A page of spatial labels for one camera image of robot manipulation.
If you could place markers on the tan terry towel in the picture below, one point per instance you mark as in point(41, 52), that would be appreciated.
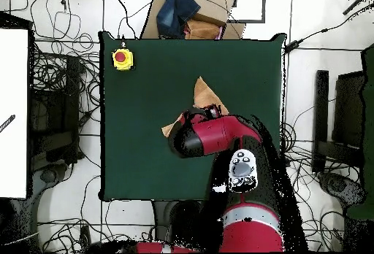
point(206, 95)

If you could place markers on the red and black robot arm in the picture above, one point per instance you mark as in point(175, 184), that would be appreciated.
point(216, 132)

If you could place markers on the black flat bar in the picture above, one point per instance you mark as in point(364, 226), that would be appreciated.
point(320, 119)

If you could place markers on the black flat board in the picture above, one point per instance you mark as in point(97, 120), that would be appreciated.
point(349, 108)

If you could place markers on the white flat panel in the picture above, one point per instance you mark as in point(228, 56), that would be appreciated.
point(13, 114)

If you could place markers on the folded orange cloth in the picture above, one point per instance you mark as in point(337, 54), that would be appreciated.
point(203, 30)

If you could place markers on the yellow emergency stop button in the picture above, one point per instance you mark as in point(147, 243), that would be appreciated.
point(122, 59)

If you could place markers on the blue jeans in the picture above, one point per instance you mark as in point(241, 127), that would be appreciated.
point(175, 11)

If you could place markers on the brown cardboard box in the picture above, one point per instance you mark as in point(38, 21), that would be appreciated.
point(210, 5)

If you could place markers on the black floor stand base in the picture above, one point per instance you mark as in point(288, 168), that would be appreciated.
point(339, 185)

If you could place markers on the grey floor stand base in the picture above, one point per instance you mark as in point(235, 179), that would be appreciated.
point(48, 175)

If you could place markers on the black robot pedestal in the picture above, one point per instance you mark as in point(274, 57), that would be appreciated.
point(175, 222)

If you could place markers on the black square frame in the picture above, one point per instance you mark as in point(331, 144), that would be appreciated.
point(263, 5)

